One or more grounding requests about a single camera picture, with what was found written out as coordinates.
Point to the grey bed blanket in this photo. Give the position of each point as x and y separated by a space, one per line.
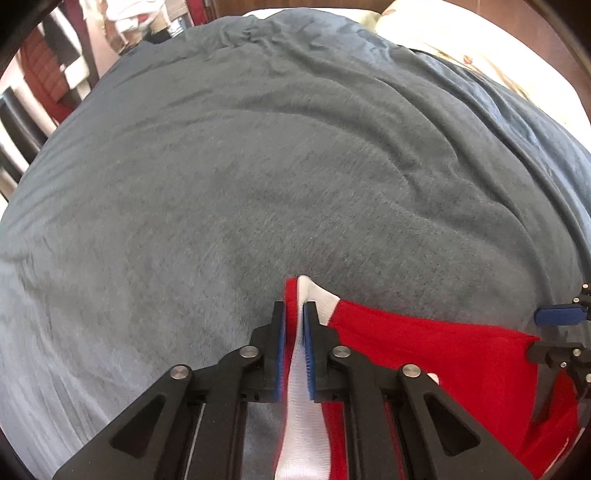
162 219

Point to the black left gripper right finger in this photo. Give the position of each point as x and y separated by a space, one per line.
399 424

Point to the red and white pants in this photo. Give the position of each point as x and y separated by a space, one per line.
484 368

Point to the cream pillow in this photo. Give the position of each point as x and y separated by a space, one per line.
461 36

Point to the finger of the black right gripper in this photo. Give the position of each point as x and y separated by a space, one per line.
574 360
571 314

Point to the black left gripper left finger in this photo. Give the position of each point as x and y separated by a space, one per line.
189 424

